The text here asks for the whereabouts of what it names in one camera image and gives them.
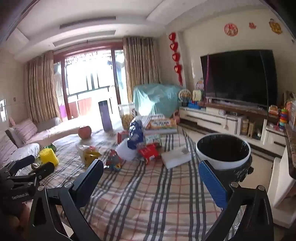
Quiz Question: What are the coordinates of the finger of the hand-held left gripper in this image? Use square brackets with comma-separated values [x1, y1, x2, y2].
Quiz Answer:
[0, 155, 36, 176]
[7, 162, 55, 186]

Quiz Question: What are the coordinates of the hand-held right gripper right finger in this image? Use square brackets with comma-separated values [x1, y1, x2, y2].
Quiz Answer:
[198, 160, 274, 241]

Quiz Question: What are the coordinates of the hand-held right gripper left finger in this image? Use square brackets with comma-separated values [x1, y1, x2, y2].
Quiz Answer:
[29, 159, 104, 241]

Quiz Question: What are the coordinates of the white bin with black liner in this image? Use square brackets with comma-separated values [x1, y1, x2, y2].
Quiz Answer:
[195, 133, 253, 183]

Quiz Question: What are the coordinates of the blue plastic bag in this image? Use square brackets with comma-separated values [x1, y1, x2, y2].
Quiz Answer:
[127, 119, 145, 150]

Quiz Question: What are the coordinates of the green drink carton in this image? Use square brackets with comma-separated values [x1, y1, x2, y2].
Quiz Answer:
[144, 134, 162, 146]

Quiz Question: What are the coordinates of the yellow spiky cylinder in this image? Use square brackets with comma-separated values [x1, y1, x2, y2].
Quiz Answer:
[38, 148, 57, 166]

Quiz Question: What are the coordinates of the pink striped cushion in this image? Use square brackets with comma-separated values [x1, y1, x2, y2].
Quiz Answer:
[11, 119, 38, 144]
[0, 134, 23, 167]

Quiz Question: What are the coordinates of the clear packet with yellow contents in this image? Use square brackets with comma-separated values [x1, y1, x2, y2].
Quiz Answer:
[76, 144, 102, 166]

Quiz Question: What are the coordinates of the red colourful toy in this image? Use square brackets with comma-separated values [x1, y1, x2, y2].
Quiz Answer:
[105, 149, 123, 171]

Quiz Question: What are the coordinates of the beige sofa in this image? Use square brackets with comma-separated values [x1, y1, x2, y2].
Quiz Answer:
[0, 117, 78, 172]

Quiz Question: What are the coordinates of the white flat foam packet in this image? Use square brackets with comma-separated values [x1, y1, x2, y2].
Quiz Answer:
[161, 146, 192, 168]

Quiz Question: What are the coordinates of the white crumpled packet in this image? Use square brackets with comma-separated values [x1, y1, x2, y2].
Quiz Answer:
[115, 141, 141, 161]

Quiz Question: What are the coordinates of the red apple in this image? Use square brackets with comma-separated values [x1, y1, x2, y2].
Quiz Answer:
[78, 126, 92, 140]

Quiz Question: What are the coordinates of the red and white box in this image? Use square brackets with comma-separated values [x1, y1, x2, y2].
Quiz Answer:
[117, 131, 130, 145]

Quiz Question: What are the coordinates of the white low television cabinet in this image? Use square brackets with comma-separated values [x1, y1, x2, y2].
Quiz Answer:
[179, 102, 288, 158]

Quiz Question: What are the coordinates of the red snack packet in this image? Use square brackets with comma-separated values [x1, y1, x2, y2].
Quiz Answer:
[138, 143, 161, 165]

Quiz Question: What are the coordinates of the purple thermos bottle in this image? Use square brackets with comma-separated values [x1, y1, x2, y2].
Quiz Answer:
[98, 100, 113, 132]

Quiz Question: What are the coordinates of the clear cookie jar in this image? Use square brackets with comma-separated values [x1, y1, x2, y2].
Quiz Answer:
[118, 103, 136, 130]

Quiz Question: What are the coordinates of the beige patterned curtain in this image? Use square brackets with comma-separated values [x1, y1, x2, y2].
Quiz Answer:
[122, 37, 160, 98]
[24, 51, 61, 123]

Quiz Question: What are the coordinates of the orange picture book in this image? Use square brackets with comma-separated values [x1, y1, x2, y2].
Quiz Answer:
[144, 115, 178, 135]

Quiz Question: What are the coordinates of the brown marbled counter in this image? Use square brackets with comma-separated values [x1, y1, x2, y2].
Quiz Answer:
[284, 124, 296, 181]

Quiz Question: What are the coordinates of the toy ferris wheel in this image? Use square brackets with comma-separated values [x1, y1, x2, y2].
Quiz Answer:
[178, 89, 192, 103]

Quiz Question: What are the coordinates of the balcony sliding door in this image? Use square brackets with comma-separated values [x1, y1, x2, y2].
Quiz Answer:
[53, 45, 125, 121]

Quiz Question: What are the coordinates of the teal furniture cover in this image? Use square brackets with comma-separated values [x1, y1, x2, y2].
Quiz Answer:
[133, 83, 183, 117]

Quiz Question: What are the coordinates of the black flat television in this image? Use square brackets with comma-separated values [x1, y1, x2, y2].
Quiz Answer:
[200, 49, 278, 109]

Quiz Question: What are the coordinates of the paper shopping bag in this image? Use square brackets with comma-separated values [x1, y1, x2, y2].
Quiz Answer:
[283, 91, 296, 112]

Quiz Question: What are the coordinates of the pink stick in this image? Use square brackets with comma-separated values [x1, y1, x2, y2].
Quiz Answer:
[206, 54, 210, 93]

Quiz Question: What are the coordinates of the ceiling air vent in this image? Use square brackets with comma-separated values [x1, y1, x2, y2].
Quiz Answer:
[53, 30, 116, 47]
[60, 16, 116, 29]

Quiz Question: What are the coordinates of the rainbow stacking ring toy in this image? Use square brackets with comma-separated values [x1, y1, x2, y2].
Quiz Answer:
[279, 108, 289, 130]

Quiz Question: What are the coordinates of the red heart string decoration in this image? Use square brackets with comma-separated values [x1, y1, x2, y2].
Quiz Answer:
[168, 32, 184, 86]

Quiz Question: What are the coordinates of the round red wall sticker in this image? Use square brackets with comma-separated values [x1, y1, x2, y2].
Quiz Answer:
[224, 23, 238, 37]

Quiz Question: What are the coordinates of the cartoon figure wall sticker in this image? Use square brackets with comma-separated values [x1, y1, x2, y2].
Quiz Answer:
[269, 19, 283, 35]

